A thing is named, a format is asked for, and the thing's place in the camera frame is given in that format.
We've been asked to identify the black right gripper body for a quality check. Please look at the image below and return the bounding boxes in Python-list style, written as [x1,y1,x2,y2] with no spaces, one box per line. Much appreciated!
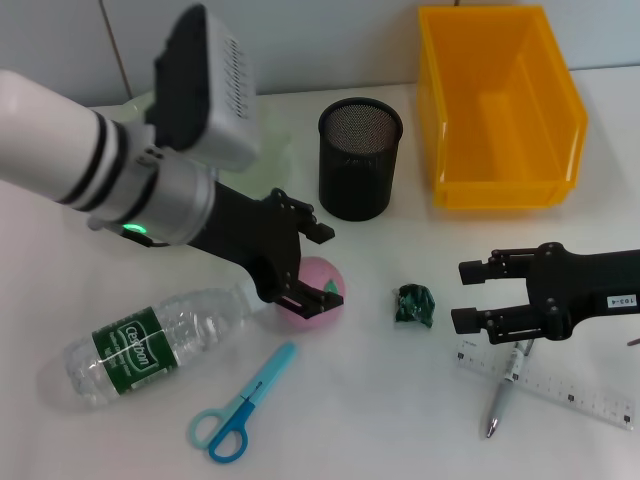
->
[524,242,640,342]

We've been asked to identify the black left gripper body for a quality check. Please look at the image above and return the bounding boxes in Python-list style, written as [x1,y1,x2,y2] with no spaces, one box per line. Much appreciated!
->
[192,182,302,304]

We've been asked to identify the pink toy peach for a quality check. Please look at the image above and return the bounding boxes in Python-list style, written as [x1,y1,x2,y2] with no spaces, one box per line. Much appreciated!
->
[277,255,347,332]

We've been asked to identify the green plastic wad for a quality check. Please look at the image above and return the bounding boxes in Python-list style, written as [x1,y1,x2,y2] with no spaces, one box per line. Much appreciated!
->
[390,282,436,330]

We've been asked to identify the blue capped scissors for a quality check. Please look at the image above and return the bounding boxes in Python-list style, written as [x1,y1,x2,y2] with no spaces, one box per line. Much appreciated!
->
[188,341,299,464]

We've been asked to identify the clear green-label plastic bottle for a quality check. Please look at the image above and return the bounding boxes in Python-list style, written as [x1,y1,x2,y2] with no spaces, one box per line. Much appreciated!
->
[62,280,274,412]

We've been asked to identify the black mesh pen holder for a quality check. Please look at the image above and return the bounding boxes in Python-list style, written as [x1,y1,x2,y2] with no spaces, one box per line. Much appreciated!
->
[317,97,404,222]

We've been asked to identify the grey white ballpoint pen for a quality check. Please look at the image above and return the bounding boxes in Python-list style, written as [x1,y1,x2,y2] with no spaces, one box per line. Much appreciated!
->
[484,338,536,440]

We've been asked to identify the green glass fruit plate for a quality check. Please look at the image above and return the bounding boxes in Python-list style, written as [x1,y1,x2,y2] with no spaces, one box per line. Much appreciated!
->
[117,92,296,171]

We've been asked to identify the clear plastic ruler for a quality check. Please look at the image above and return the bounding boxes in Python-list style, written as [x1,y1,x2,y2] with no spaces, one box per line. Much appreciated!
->
[453,338,636,432]

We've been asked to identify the yellow plastic bin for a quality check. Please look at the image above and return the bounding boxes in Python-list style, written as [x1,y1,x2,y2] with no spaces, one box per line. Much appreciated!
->
[417,4,590,210]

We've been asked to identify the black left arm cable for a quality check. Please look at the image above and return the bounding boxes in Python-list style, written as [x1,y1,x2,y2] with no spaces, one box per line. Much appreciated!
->
[122,229,174,250]

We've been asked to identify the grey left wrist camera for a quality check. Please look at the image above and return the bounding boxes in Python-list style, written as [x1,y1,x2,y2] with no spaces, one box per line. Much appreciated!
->
[152,3,261,174]

